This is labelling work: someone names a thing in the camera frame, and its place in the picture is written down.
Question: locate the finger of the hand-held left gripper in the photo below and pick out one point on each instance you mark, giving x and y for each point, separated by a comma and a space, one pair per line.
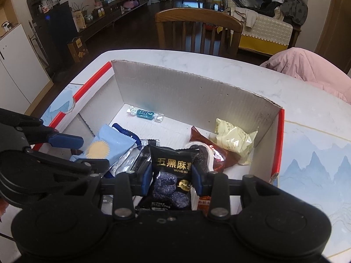
96, 165
65, 142

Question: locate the dark blue snack packet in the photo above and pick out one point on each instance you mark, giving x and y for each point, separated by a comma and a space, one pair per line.
123, 129

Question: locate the black water dispenser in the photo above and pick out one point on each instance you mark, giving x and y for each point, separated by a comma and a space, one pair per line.
57, 27

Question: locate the red shiny snack packet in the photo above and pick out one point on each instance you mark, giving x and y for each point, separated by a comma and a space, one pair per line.
200, 137

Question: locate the pink padded jacket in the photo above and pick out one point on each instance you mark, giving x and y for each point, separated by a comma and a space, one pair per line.
301, 63

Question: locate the light blue sun packet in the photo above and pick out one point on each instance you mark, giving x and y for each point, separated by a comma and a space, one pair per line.
115, 142

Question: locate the silver snack packet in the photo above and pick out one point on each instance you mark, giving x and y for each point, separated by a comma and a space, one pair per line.
129, 159

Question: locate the dark television cabinet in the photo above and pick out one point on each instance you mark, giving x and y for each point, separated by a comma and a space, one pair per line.
109, 19

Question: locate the brown wooden chair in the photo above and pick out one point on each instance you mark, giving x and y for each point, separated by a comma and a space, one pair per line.
197, 15

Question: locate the red chips bag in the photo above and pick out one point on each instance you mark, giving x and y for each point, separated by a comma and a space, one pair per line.
204, 202

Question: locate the white cabinet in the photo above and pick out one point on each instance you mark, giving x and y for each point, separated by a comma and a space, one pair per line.
16, 68

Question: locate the sofa with white lace cover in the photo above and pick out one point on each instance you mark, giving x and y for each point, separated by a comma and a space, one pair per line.
268, 30

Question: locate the brown wooden door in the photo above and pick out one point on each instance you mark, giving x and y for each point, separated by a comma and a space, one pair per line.
333, 19

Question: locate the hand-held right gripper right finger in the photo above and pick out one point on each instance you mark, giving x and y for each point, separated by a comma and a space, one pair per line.
196, 179

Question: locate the yellow white paper bag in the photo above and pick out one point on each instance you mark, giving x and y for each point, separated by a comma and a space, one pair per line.
79, 19

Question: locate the black snack packet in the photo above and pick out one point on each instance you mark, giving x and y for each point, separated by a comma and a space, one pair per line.
170, 164

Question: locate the pale yellow snack packet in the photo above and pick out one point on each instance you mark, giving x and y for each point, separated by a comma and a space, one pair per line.
233, 137

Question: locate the pile of dark clothing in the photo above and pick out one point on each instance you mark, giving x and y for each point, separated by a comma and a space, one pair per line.
293, 8

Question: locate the brown cardboard carton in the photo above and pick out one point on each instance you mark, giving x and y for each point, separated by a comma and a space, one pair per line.
76, 49

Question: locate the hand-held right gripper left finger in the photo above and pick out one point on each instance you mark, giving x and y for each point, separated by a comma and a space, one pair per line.
146, 180

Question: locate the red cardboard box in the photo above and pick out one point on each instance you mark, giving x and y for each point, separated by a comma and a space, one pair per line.
192, 98

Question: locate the blue candy clear wrapper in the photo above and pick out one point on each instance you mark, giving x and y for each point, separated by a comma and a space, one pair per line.
144, 113

